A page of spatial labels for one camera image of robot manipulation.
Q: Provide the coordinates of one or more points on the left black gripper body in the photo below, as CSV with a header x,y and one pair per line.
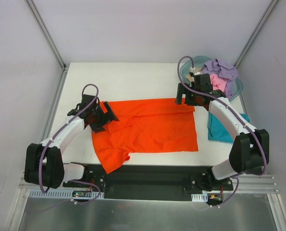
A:
x,y
104,119

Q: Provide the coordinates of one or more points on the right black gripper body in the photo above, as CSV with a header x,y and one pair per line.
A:
x,y
184,95

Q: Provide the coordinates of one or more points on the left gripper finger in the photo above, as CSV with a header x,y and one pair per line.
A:
x,y
98,128
109,114

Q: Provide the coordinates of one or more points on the orange t shirt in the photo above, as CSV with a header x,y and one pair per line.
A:
x,y
145,126

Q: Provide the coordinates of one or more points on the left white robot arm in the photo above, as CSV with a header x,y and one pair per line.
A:
x,y
44,164

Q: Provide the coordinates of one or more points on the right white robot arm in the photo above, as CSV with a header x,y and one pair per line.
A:
x,y
250,149

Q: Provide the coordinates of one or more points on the beige t shirt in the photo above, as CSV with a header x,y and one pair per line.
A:
x,y
191,78

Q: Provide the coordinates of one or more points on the pink t shirt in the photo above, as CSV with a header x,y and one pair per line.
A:
x,y
218,83

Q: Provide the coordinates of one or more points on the teal plastic basket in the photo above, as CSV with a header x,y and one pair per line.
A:
x,y
198,61

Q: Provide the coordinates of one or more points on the purple t shirt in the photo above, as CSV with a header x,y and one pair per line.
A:
x,y
223,70

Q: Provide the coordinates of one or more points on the teal folded t shirt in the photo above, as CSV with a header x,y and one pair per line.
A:
x,y
217,131

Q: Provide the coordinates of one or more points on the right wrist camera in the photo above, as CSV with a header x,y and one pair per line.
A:
x,y
194,71

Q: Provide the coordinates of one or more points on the left aluminium frame post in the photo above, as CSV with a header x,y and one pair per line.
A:
x,y
45,32

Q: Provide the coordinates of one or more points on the aluminium frame post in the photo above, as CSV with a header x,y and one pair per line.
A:
x,y
45,32
257,29

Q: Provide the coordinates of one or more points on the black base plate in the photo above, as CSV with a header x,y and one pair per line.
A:
x,y
163,183

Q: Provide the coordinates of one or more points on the right aluminium frame post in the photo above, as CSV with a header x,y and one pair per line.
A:
x,y
257,29

